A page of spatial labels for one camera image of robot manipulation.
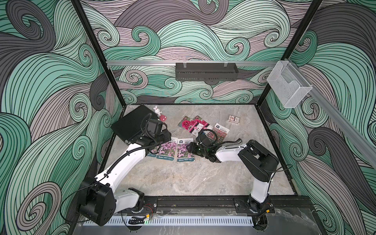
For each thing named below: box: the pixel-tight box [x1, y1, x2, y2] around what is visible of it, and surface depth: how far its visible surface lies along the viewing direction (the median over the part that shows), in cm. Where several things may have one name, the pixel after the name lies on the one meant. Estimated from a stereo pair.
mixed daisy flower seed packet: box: [206, 122, 231, 143], surface depth 106 cm
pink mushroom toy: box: [159, 114, 167, 122], surface depth 112 cm
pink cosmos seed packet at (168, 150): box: [156, 137, 179, 162], surface depth 94 cm
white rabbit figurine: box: [153, 105, 163, 117], surface depth 109 cm
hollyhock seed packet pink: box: [188, 115, 211, 137], surface depth 109 cm
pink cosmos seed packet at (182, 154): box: [176, 137, 195, 163], surface depth 93 cm
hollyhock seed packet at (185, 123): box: [177, 116, 192, 131], surface depth 109 cm
